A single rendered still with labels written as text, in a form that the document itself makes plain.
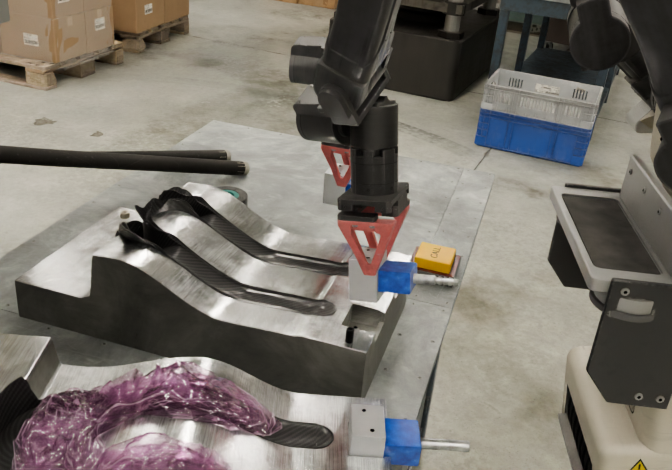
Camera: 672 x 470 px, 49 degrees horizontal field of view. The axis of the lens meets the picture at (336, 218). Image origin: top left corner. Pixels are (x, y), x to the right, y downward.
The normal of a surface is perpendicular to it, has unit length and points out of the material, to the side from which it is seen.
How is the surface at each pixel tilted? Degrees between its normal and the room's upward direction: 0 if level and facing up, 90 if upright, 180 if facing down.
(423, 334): 0
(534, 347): 0
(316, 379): 90
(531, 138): 91
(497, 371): 0
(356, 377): 90
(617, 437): 8
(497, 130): 91
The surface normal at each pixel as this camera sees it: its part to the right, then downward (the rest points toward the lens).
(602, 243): 0.08, -0.89
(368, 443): 0.00, 0.44
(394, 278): -0.30, 0.26
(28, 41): -0.29, 0.51
